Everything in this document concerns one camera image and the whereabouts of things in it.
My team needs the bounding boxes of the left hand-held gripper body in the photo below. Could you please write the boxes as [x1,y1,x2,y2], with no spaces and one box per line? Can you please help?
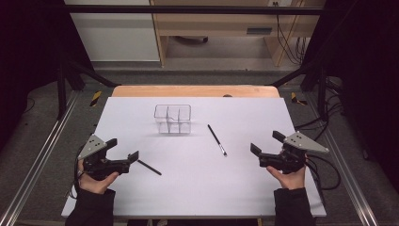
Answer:
[77,134,131,182]

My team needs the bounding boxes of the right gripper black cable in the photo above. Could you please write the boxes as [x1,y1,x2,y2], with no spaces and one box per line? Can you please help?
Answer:
[304,156,324,202]

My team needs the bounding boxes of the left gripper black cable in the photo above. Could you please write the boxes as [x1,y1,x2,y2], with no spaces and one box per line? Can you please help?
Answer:
[72,153,83,200]

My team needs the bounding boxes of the hanging black cables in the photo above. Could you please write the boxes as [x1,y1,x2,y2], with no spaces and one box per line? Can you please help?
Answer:
[275,1,310,65]

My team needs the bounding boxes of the white cabinet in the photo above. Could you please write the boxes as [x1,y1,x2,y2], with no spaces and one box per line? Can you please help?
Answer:
[64,0,161,62]

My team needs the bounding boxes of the clear plastic organizer box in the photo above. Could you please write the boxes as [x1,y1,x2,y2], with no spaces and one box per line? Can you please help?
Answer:
[153,104,192,136]

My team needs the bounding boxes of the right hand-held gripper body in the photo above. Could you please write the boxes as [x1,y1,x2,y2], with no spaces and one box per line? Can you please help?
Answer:
[258,131,330,174]

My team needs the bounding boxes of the wooden desk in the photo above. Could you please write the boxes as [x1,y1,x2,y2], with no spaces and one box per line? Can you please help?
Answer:
[150,0,327,68]

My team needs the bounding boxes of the bundle of black cables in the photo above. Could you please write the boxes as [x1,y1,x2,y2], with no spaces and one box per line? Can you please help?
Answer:
[295,76,344,142]

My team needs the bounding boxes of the black looped cable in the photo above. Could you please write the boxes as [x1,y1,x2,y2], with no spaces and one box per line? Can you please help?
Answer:
[305,153,342,191]

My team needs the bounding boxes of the person's right hand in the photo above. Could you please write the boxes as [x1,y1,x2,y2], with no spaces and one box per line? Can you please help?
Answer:
[266,165,307,190]

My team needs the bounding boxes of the aluminium rail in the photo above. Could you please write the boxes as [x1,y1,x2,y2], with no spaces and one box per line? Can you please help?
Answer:
[0,90,81,226]
[305,93,380,226]

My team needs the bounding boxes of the black horizontal frame bar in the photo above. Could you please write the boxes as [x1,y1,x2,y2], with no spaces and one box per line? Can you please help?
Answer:
[62,4,327,16]

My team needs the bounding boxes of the person's left hand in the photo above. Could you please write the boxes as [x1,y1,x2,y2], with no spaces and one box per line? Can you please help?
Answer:
[77,159,120,195]

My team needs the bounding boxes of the yellow black tape strip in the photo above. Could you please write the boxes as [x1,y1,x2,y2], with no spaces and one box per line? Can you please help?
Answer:
[290,91,309,106]
[89,90,103,107]

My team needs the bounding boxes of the black makeup pencil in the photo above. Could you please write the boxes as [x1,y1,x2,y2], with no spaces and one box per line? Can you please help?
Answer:
[136,158,163,176]

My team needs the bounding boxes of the black pen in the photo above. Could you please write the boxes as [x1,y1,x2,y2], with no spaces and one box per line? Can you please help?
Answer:
[206,123,228,158]

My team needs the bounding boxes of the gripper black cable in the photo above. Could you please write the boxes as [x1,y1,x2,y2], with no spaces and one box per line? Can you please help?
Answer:
[72,153,83,200]
[304,156,324,202]

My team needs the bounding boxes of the wooden table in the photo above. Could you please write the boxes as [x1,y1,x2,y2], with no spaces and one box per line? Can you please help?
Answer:
[111,85,280,98]

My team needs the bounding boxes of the white table board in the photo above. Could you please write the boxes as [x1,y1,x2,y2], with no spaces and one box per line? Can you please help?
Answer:
[60,96,327,219]

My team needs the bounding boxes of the black metal stand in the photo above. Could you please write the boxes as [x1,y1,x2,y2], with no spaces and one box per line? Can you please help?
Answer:
[271,60,330,121]
[56,59,121,121]

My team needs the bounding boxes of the dark curtain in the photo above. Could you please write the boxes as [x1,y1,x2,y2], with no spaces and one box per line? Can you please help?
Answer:
[302,0,399,192]
[0,0,95,152]

